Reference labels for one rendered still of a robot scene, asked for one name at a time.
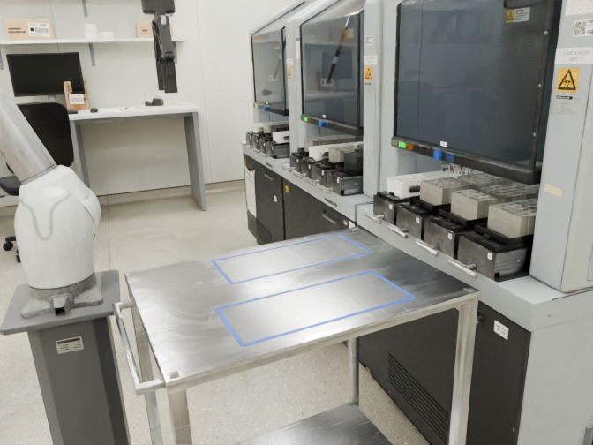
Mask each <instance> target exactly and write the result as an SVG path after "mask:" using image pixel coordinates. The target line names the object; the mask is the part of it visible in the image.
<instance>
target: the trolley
mask: <svg viewBox="0 0 593 445"><path fill-rule="evenodd" d="M124 278H125V281H126V283H127V287H128V292H129V299H127V300H124V301H119V302H116V303H113V304H112V308H113V312H114V315H115V318H116V324H117V327H118V331H119V334H120V337H121V341H122V344H123V347H124V353H125V356H126V359H127V363H128V367H129V369H130V373H131V378H132V382H133V385H134V388H135V392H136V394H137V396H139V395H143V394H144V396H145V401H146V412H147V418H148V424H149V430H150V435H151V442H152V445H163V441H162V435H161V423H160V417H159V411H158V404H157V399H156V393H155V390H158V389H162V388H166V390H167V394H168V401H169V413H170V420H171V426H172V433H173V439H174V445H192V437H191V423H190V416H189V409H188V402H187V394H186V389H187V388H191V387H194V386H198V385H200V384H203V383H207V382H210V381H214V380H218V379H220V378H223V377H227V376H230V375H232V374H236V373H241V372H243V371H247V370H250V369H252V368H256V367H259V366H264V365H267V364H270V363H273V362H276V361H279V360H282V359H285V358H290V357H294V356H296V355H299V354H302V353H306V352H308V351H314V350H317V349H319V348H323V347H326V346H328V345H331V344H335V343H339V342H343V341H346V340H348V403H347V404H343V405H340V406H338V407H335V408H333V409H330V410H328V411H323V412H321V413H319V414H316V415H313V416H310V417H308V418H306V419H301V420H298V421H297V422H294V423H291V424H288V425H286V426H282V427H279V428H277V429H274V430H272V431H269V432H267V433H264V434H260V435H258V436H255V437H252V438H250V439H248V440H245V441H240V442H239V443H236V444H233V445H393V444H392V443H391V442H390V441H389V440H388V439H387V437H386V436H385V435H384V434H383V433H381V432H380V430H379V429H378V428H377V427H376V426H375V425H374V424H373V423H372V422H371V421H370V420H369V419H368V418H367V416H366V415H365V414H364V413H363V412H362V411H361V410H360V409H359V336H363V335H366V334H369V333H372V332H375V331H378V330H381V329H384V328H389V327H392V326H395V325H398V324H402V323H404V322H407V321H412V320H415V319H419V318H422V317H424V316H427V315H431V314H434V313H439V312H442V311H445V310H448V309H451V308H454V307H457V306H459V307H460V311H459V322H458V334H457V345H456V357H455V369H454V391H453V402H452V414H451V426H450V437H449V445H465V441H466V432H467V422H468V412H469V393H470V383H471V373H472V363H473V353H474V343H475V333H476V324H477V304H478V300H479V299H480V297H481V291H480V290H478V289H476V288H474V287H472V286H470V285H468V284H466V283H464V282H462V281H460V280H458V279H456V278H454V277H453V276H451V275H449V274H447V273H445V272H443V271H441V270H439V269H437V268H435V267H433V266H431V265H429V264H427V263H425V262H423V261H421V260H420V259H418V258H416V257H414V256H412V255H410V254H408V253H406V252H404V251H402V250H400V249H398V248H396V247H394V246H392V245H390V244H388V243H387V242H385V241H383V240H381V239H379V238H376V237H374V236H373V235H371V234H369V233H367V232H365V231H363V230H360V229H359V228H357V227H351V228H347V229H342V230H334V231H329V232H325V233H320V234H316V235H311V236H307V237H302V238H294V239H289V240H284V241H280V242H275V243H271V244H266V245H258V246H254V247H249V248H244V249H240V250H235V251H231V252H226V253H217V254H213V255H208V256H204V257H199V258H195V259H190V260H182V261H178V262H173V263H169V264H164V265H160V266H154V267H150V268H142V269H137V270H132V271H128V272H124ZM126 308H131V315H132V321H133V327H134V333H135V338H136V344H137V350H138V356H139V367H140V372H141V378H142V381H141V379H140V376H139V370H138V368H137V365H136V361H135V358H134V356H133V353H132V349H131V345H130V341H129V338H128V336H127V332H126V329H125V326H124V321H123V318H122V315H121V312H120V310H122V309H126ZM148 343H149V344H148ZM149 345H150V348H151V350H152V353H153V355H154V359H155V362H156V364H157V366H158V369H159V371H160V374H161V378H158V379H154V375H153V368H152V362H151V357H150V350H149Z"/></svg>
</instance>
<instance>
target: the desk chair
mask: <svg viewBox="0 0 593 445"><path fill-rule="evenodd" d="M16 105H17V107H18V108H19V110H20V111H21V113H22V114H23V116H24V117H25V119H26V121H27V122H28V123H29V124H30V126H31V127H32V129H33V130H34V132H35V134H36V135H37V137H38V138H39V140H40V141H41V143H42V144H43V146H45V148H46V149H47V151H48V152H49V154H50V156H51V157H52V159H53V160H54V162H55V163H56V165H57V166H58V165H63V166H65V167H68V168H69V167H70V166H71V165H72V163H73V161H74V152H73V145H72V138H71V126H70V119H69V113H68V110H67V108H66V107H65V106H64V105H63V104H62V103H60V102H29V103H18V104H16ZM6 166H7V168H8V170H9V171H10V172H11V173H12V174H14V172H13V171H12V169H11V168H10V166H9V165H8V163H7V162H6ZM14 175H15V174H14ZM21 185H22V184H21V182H20V181H19V179H18V178H17V176H16V175H15V176H8V177H1V178H0V186H1V188H2V189H3V190H4V191H6V192H7V193H8V195H2V196H0V198H3V197H5V196H10V195H11V196H19V190H20V186H21ZM11 241H17V240H16V236H9V237H7V238H5V243H4V245H3V249H4V250H5V251H10V250H11V249H12V247H13V243H12V242H11ZM16 254H17V255H16V260H17V263H20V262H21V260H20V257H19V249H18V250H17V251H16Z"/></svg>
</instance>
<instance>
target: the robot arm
mask: <svg viewBox="0 0 593 445"><path fill-rule="evenodd" d="M141 6H142V12H143V13H144V14H148V15H154V20H152V23H151V28H152V31H153V38H154V58H155V61H156V62H155V65H156V72H157V80H158V88H159V91H163V90H164V93H165V94H170V93H178V91H177V82H176V66H175V61H174V60H175V54H174V49H173V43H172V38H171V32H170V23H169V16H166V14H167V15H168V14H173V13H175V12H176V7H175V0H141ZM0 154H1V156H2V157H3V158H4V159H5V161H6V162H7V163H8V165H9V166H10V168H11V169H12V171H13V172H14V174H15V175H16V176H17V178H18V179H19V181H20V182H21V184H22V185H21V186H20V190H19V197H20V202H19V205H18V207H17V210H16V214H15V219H14V227H15V234H16V240H17V245H18V249H19V257H20V260H21V263H22V267H23V269H24V272H25V275H26V279H27V284H28V291H29V295H28V298H27V301H26V305H25V307H24V308H23V309H22V310H21V311H20V314H21V318H23V319H27V318H32V317H34V316H37V315H41V314H46V313H55V315H56V316H57V317H58V316H64V315H66V314H67V312H68V311H69V310H71V309H75V308H80V307H86V306H97V305H101V304H103V302H104V301H103V296H102V295H101V282H102V281H103V279H104V277H103V273H95V272H94V258H93V237H94V234H95V232H96V231H97V228H98V225H99V222H100V218H101V207H100V203H99V201H98V199H97V197H96V196H95V194H94V193H93V192H92V191H91V190H90V189H89V188H87V186H86V185H85V184H84V183H83V182H82V181H81V180H80V179H79V177H78V176H77V175H76V174H75V173H74V171H73V170H72V169H70V168H68V167H65V166H63V165H58V166H57V165H56V163H55V162H54V160H53V159H52V157H51V156H50V154H49V152H48V151H47V149H46V148H45V146H43V144H42V143H41V141H40V140H39V138H38V137H37V135H36V134H35V132H34V130H33V129H32V127H31V126H30V124H29V123H28V122H27V121H26V119H25V117H24V116H23V114H22V113H21V111H20V110H19V108H18V107H17V105H16V104H15V102H14V101H13V99H12V98H11V97H10V95H9V94H8V92H7V91H6V89H5V88H4V86H3V84H2V83H1V81H0Z"/></svg>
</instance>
